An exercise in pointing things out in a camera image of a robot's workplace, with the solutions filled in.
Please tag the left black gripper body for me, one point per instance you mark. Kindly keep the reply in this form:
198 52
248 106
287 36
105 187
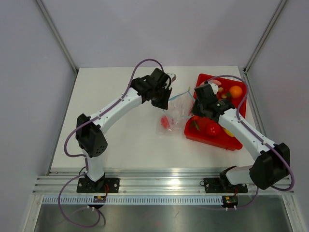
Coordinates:
157 89

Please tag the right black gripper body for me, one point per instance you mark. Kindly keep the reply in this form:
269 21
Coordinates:
202 112

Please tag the wrinkled red apple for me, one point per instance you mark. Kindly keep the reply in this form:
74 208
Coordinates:
165 122

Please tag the clear zip top bag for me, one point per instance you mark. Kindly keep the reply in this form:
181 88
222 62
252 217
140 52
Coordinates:
179 107

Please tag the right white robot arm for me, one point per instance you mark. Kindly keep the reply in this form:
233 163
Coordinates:
271 161

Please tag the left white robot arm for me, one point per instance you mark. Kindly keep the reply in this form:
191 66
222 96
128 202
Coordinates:
91 130

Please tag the red plastic bin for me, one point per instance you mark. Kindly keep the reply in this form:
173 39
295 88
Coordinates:
222 140

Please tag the orange fruit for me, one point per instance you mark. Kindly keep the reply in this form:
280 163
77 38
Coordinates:
235 92

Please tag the yellow banana bunch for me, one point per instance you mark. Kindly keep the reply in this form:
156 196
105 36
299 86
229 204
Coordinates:
228 132

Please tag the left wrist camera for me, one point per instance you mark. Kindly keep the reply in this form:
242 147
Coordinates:
172 76

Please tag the right black mount plate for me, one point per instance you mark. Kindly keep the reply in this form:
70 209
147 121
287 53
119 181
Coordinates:
212 185

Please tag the black mount plate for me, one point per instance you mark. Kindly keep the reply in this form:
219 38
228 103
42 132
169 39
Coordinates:
104 185
212 185

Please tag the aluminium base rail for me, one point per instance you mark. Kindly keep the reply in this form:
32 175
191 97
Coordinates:
167 181

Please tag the white slotted cable duct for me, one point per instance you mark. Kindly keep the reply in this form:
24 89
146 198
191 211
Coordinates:
134 200

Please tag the left black mount plate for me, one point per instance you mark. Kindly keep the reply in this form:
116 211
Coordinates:
104 185

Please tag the right aluminium frame post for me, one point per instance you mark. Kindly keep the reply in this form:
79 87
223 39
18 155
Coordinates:
265 35

